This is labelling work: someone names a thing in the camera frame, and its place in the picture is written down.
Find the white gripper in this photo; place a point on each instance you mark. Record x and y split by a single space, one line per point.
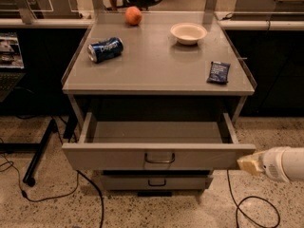
273 164

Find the grey top drawer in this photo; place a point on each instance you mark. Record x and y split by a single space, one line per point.
156 146

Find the grey drawer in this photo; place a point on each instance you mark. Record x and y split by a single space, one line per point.
156 180
156 146

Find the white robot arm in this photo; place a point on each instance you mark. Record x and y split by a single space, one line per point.
293 163

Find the grey drawer cabinet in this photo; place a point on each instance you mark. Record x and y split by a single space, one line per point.
156 78

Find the grey lower drawer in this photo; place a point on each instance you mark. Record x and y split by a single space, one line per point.
156 180

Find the dark blue snack packet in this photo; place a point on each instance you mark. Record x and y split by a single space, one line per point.
218 73

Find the white bowl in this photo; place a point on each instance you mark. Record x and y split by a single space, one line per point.
188 33

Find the blue pepsi can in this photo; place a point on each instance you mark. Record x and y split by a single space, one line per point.
105 50

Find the orange fruit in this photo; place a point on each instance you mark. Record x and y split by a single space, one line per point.
133 16

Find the black desk leg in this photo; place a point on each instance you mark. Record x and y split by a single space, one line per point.
37 148

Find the laptop computer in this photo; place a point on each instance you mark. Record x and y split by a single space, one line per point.
12 67

